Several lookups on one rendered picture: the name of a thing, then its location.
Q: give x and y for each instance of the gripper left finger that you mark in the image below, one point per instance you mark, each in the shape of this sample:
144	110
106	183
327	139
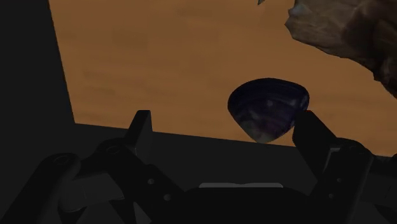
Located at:
130	164

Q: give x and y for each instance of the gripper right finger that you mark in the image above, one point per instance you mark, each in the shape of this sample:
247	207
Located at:
328	155

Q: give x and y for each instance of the dark purple striped shell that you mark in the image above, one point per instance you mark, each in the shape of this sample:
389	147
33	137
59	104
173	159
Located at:
268	109

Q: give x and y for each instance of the brown rough rock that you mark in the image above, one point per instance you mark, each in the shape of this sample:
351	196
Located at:
353	31

